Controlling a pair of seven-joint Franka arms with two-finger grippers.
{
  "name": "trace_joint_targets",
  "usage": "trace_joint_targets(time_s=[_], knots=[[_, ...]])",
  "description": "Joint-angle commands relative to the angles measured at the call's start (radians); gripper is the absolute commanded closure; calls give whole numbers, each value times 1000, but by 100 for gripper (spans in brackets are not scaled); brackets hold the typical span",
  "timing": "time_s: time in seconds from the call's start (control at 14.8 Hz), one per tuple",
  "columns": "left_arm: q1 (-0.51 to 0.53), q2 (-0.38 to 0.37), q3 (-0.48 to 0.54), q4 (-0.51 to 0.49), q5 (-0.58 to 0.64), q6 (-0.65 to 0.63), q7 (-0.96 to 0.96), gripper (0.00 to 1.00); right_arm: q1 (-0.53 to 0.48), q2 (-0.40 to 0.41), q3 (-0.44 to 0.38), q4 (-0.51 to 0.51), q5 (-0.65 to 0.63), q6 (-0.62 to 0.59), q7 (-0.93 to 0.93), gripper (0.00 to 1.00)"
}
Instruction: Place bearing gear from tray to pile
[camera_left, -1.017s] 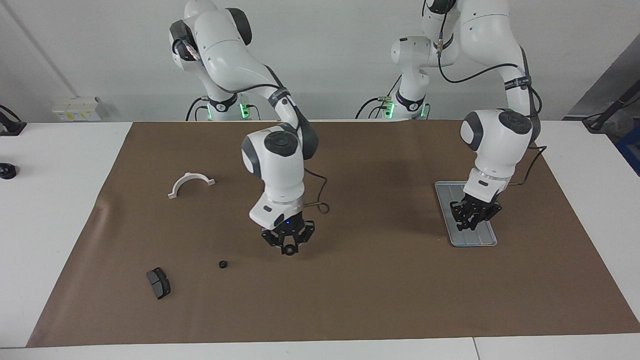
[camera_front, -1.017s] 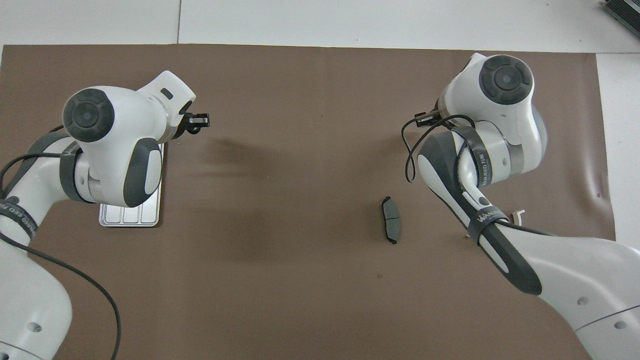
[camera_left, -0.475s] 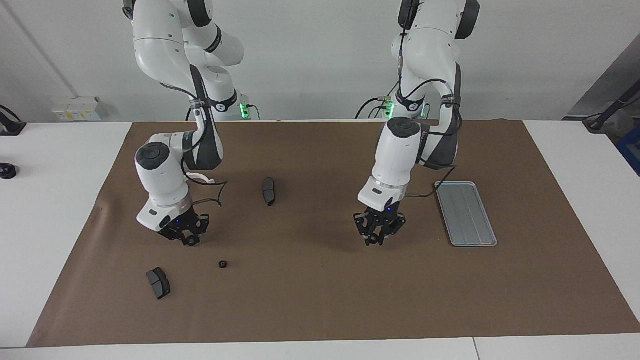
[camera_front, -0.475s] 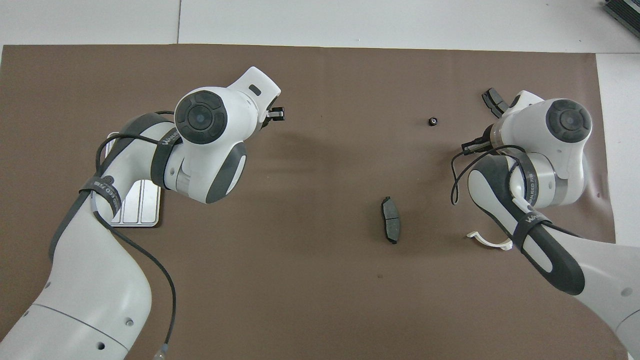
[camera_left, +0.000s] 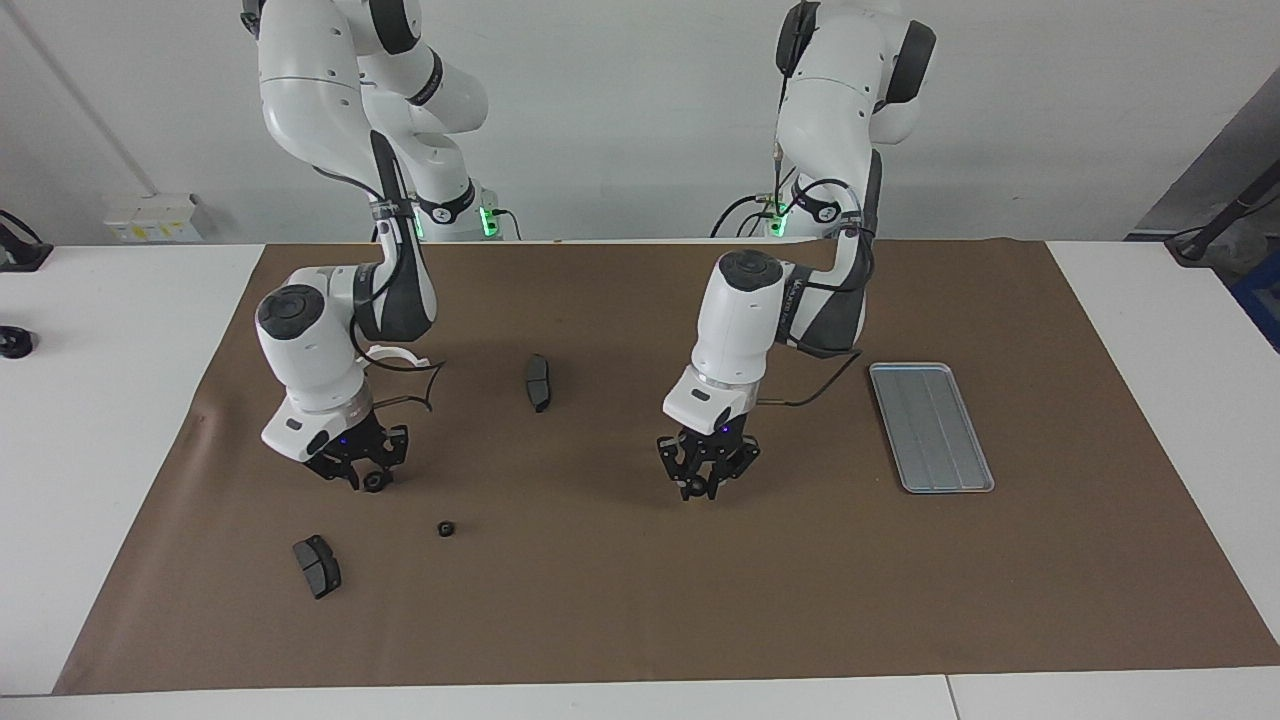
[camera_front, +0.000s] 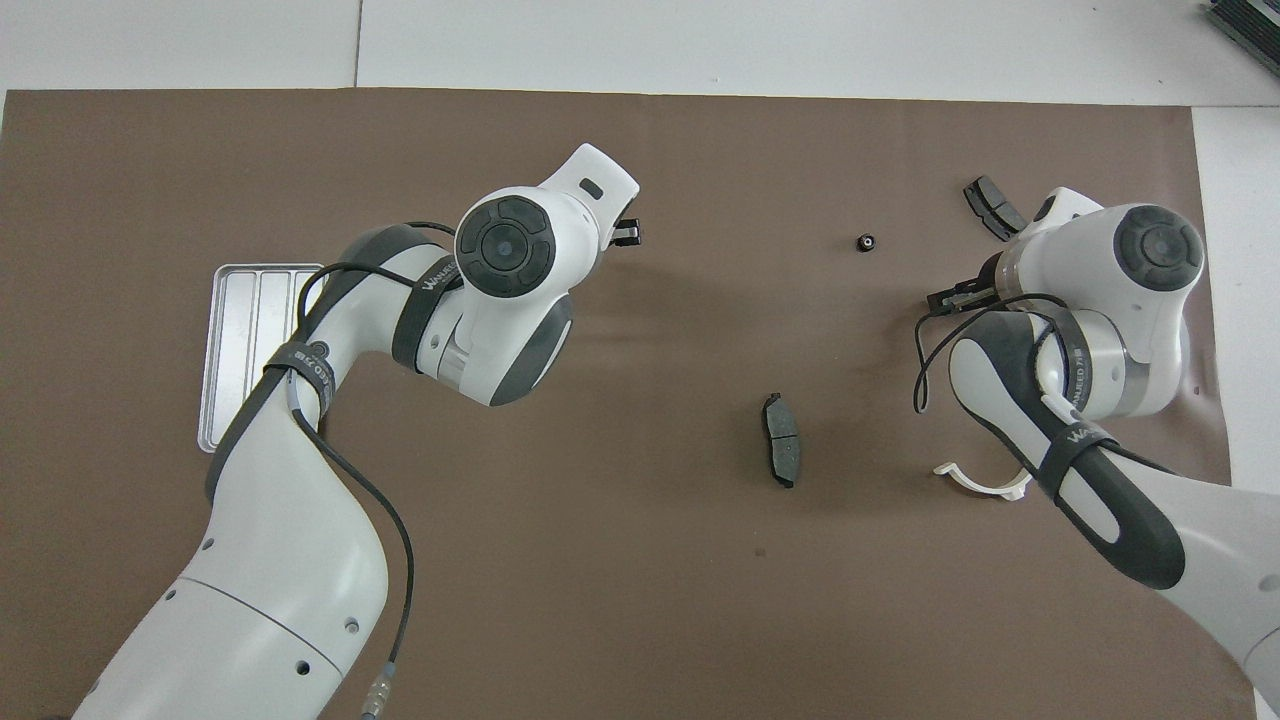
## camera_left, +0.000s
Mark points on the brown table mat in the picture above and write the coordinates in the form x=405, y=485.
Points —
x=640, y=600

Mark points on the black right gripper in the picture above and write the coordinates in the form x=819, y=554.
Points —
x=352, y=440

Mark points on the grey metal tray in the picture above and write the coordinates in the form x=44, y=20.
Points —
x=935, y=430

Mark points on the black round knob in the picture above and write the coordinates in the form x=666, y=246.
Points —
x=14, y=343

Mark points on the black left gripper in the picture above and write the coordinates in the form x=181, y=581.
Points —
x=715, y=440

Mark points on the black clamp bracket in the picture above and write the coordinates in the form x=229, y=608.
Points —
x=20, y=255

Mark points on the white wall power strip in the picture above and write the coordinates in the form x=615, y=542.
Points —
x=150, y=215

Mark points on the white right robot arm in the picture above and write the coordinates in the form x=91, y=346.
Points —
x=310, y=350

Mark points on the dark grey brake pad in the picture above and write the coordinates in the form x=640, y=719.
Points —
x=318, y=568
x=538, y=380

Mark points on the black stand leg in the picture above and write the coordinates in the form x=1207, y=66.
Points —
x=1225, y=215

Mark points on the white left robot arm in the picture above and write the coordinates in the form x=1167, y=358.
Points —
x=740, y=320

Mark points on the blue crate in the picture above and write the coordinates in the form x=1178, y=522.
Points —
x=1262, y=300

